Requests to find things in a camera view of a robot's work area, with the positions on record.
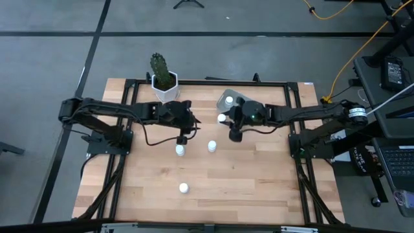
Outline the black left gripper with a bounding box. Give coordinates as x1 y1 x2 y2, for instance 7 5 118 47
158 100 202 129

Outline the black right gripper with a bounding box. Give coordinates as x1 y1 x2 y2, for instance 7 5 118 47
223 96 268 130

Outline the white plastic basket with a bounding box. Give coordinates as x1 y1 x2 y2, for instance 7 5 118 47
215 89 258 126

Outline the white faceted plant pot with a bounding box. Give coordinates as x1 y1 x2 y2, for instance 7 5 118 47
151 71 180 104

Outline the green cactus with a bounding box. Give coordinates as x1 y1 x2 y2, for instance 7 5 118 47
149 52 175 91

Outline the black bag white lettering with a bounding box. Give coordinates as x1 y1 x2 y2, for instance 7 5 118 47
348 144 382 177

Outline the grey side table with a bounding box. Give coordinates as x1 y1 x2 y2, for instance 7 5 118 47
352 56 414 140

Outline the black power brick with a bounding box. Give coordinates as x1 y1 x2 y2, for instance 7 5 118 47
380 56 405 91

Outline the black laptop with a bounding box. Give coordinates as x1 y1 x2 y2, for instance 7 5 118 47
371 137 414 217

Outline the black stand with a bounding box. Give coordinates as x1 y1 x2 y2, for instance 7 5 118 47
362 0 414 69

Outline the black stand foot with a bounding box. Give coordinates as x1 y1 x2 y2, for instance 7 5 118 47
0 141 25 156

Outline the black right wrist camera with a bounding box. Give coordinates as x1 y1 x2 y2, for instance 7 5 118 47
228 128 243 143

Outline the black right camera cable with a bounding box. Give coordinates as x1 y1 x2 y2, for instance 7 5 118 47
241 121 292 134

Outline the black camera cable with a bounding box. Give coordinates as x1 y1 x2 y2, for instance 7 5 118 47
241 121 292 134
142 111 199 146

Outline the black aluminium table frame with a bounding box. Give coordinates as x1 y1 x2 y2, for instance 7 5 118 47
72 72 345 227

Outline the black left camera cable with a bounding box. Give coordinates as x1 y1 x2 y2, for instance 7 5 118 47
142 111 199 146

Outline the silver frame bracket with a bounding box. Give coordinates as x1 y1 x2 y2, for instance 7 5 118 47
280 225 318 233
100 223 138 233

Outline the orange yellow cable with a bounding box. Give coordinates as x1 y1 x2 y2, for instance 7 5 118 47
302 0 355 21
321 0 414 104

